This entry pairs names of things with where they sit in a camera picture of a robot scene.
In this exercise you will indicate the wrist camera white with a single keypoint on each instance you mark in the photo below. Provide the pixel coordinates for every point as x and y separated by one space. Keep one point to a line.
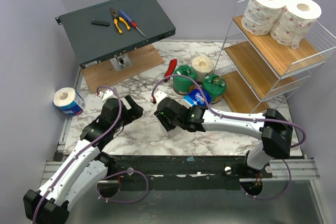
158 97
105 95

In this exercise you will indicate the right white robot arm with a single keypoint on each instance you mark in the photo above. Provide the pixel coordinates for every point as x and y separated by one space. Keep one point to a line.
271 128

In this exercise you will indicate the top wooden shelf board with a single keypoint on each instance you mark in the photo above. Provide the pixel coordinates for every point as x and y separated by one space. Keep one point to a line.
281 58

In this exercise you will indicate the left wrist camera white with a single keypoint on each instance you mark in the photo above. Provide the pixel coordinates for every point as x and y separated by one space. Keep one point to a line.
105 95

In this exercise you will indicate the white wire shelf rack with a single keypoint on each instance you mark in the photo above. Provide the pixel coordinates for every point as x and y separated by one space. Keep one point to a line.
318 36

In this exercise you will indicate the dark grey rack chassis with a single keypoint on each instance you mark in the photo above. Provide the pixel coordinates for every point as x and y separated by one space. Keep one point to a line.
110 29

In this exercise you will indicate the floral roll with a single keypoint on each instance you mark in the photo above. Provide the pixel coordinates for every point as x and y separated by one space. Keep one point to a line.
260 15
295 22

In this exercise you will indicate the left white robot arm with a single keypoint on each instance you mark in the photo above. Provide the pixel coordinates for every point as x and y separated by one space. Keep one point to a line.
84 167

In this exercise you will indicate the red utility knife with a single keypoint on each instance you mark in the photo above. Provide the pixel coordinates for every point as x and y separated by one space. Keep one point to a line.
170 70

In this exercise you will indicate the blue Tempo tissue roll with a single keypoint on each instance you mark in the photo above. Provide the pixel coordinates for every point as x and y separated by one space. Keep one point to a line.
195 98

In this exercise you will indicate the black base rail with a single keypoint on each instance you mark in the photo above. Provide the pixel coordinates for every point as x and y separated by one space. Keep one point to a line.
137 173

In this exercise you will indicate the green wrapped roll left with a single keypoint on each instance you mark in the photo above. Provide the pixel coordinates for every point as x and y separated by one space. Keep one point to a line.
184 85

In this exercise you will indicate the cream wrapped roll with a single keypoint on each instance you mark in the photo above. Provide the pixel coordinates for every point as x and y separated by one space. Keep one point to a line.
203 66

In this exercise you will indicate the bottom wooden shelf board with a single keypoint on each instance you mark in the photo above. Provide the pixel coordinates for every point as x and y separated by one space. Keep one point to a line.
239 96

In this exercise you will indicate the blue wrapped roll far left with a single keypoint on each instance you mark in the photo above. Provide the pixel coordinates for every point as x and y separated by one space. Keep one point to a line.
69 101

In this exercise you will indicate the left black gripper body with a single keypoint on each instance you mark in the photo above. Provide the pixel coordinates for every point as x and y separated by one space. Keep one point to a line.
128 116

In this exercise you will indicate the green wrapped roll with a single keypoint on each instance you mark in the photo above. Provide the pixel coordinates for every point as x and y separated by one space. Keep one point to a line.
215 86
184 85

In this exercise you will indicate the green wrapped roll right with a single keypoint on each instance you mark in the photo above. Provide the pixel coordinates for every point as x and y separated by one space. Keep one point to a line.
215 86

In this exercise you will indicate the blue red screwdriver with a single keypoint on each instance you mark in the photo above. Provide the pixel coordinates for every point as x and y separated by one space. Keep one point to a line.
130 21

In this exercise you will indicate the yellow handled pliers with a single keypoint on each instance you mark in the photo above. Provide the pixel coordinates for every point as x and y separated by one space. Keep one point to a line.
116 19

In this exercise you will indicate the wooden shelf board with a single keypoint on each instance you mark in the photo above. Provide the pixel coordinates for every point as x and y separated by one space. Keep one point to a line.
257 73
281 58
239 96

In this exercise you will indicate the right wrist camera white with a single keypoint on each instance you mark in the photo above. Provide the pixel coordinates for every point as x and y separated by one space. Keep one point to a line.
158 97

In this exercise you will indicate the middle wooden shelf board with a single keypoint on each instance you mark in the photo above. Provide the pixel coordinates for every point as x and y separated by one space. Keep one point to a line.
257 73

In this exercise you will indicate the black bit holder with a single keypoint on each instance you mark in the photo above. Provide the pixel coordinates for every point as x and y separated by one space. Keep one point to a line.
100 23

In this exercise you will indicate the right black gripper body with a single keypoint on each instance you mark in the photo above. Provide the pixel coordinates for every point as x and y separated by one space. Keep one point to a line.
163 115

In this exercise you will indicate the floral roll front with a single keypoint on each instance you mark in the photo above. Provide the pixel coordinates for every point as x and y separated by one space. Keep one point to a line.
295 22

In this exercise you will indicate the wooden board under chassis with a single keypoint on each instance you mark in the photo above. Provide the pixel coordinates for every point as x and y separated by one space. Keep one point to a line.
110 72

